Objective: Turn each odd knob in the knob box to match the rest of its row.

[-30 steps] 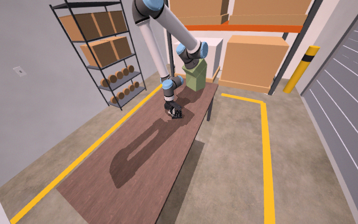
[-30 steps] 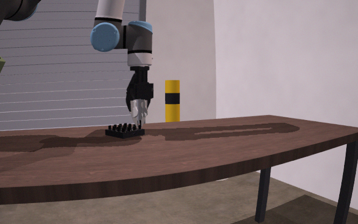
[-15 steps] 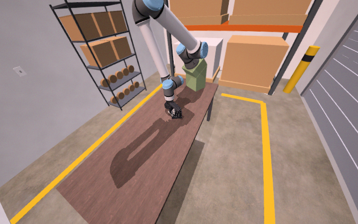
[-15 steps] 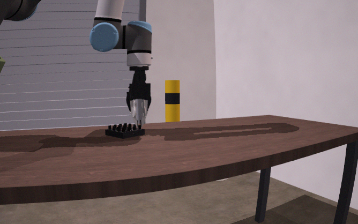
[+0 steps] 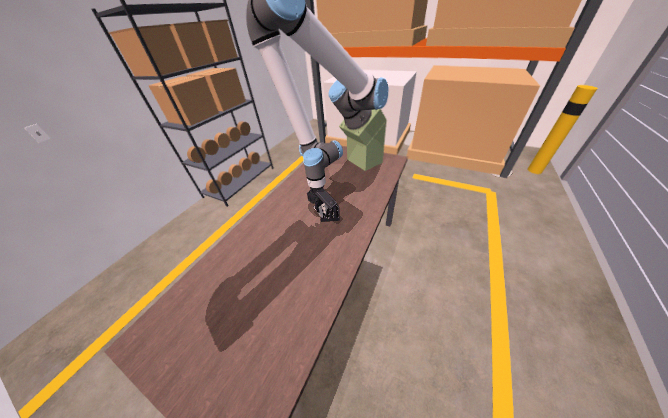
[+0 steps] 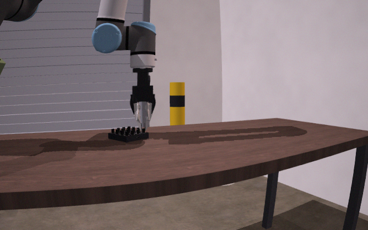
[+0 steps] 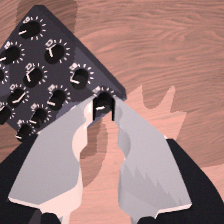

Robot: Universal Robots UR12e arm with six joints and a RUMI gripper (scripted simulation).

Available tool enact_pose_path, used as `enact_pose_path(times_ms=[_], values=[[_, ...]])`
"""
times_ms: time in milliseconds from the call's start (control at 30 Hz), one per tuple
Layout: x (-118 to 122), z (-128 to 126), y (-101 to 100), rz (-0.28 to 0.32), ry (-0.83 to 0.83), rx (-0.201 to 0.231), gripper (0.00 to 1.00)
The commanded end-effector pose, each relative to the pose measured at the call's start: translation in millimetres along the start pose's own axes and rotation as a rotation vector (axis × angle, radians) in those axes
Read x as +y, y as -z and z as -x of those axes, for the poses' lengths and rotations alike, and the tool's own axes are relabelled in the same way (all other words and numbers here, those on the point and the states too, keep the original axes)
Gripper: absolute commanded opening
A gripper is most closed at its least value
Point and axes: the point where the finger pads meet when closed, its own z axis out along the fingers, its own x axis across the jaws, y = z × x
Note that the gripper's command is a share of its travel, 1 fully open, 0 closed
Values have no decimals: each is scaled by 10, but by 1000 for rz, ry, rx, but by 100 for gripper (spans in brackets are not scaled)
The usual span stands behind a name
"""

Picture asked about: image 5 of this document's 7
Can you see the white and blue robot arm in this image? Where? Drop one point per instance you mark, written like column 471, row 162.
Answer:
column 365, row 92

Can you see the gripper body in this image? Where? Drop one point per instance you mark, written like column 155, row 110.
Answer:
column 313, row 198

